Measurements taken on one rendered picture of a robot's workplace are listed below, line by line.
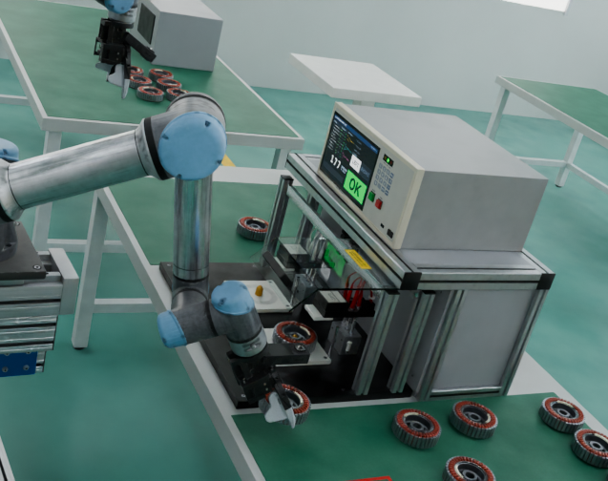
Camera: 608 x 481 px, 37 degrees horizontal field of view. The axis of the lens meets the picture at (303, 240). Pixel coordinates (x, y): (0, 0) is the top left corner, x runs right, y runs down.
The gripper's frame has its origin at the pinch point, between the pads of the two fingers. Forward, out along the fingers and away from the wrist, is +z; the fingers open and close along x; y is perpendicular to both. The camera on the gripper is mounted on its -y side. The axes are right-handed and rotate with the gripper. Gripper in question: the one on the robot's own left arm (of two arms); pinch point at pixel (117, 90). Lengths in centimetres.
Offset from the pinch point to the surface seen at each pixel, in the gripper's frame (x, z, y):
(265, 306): 59, 37, -28
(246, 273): 39, 38, -32
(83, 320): -38, 102, -15
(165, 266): 34, 38, -9
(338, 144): 53, -8, -42
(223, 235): 12, 40, -37
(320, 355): 83, 37, -32
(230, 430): 102, 40, 1
